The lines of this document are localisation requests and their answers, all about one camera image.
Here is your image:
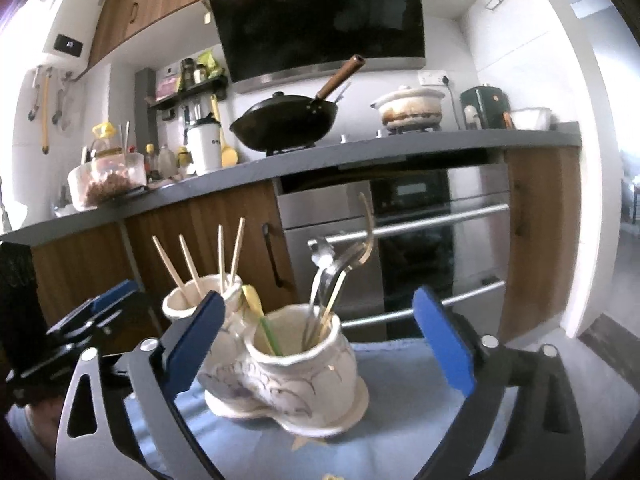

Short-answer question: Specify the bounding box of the white ceramic pot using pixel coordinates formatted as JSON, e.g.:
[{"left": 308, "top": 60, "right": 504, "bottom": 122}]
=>
[{"left": 370, "top": 87, "right": 445, "bottom": 132}]

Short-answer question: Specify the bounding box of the silver flower-head spoon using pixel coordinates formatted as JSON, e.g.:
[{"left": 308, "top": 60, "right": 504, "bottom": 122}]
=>
[{"left": 303, "top": 236, "right": 335, "bottom": 350}]

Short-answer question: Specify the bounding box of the clear plastic food container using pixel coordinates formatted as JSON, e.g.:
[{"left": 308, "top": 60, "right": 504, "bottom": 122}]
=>
[{"left": 67, "top": 153, "right": 146, "bottom": 211}]

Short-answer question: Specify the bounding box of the white ceramic double utensil holder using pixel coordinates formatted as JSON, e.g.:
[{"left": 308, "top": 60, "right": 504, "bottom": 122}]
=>
[{"left": 162, "top": 274, "right": 369, "bottom": 439}]

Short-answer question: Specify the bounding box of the yellow spatula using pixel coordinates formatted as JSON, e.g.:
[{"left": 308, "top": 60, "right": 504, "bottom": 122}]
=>
[{"left": 210, "top": 93, "right": 239, "bottom": 168}]

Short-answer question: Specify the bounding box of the black range hood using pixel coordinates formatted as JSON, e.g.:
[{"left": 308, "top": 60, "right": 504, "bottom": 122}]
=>
[{"left": 208, "top": 0, "right": 426, "bottom": 84}]

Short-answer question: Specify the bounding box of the black wall spice shelf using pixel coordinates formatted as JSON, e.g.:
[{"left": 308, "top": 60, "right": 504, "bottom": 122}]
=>
[{"left": 144, "top": 75, "right": 229, "bottom": 110}]

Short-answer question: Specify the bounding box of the white water heater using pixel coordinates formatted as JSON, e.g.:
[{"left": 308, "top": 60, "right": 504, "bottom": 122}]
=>
[{"left": 36, "top": 0, "right": 105, "bottom": 76}]

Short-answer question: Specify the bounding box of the white bowl on counter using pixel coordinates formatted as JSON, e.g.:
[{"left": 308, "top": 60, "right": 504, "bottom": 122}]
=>
[{"left": 510, "top": 107, "right": 552, "bottom": 131}]

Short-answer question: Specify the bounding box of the gold fork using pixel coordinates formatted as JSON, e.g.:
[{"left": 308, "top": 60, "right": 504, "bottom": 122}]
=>
[{"left": 308, "top": 193, "right": 374, "bottom": 347}]

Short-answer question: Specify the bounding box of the blue cartoon table cloth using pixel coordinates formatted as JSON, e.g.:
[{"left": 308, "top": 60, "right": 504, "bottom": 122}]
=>
[{"left": 4, "top": 336, "right": 516, "bottom": 480}]

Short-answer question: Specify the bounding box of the person left hand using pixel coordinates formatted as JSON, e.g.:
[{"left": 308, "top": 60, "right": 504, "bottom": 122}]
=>
[{"left": 25, "top": 396, "right": 64, "bottom": 456}]

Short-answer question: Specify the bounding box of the black wok wooden handle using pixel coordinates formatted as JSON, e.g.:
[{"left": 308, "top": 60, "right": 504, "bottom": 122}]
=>
[{"left": 229, "top": 54, "right": 366, "bottom": 154}]

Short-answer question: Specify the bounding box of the stainless steel oven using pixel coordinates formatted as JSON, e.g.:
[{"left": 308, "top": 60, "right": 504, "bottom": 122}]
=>
[{"left": 276, "top": 156, "right": 510, "bottom": 334}]

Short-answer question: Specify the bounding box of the white thermos black lid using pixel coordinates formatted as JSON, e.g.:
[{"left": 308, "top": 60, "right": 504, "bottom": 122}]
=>
[{"left": 186, "top": 113, "right": 221, "bottom": 174}]

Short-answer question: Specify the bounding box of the green small appliance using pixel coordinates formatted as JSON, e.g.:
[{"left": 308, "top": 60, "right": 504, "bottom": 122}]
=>
[{"left": 460, "top": 84, "right": 513, "bottom": 130}]

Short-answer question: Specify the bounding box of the wooden chopstick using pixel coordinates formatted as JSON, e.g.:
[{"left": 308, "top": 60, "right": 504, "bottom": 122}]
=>
[
  {"left": 152, "top": 235, "right": 193, "bottom": 307},
  {"left": 217, "top": 224, "right": 227, "bottom": 295},
  {"left": 229, "top": 217, "right": 246, "bottom": 285},
  {"left": 179, "top": 234, "right": 205, "bottom": 300}
]

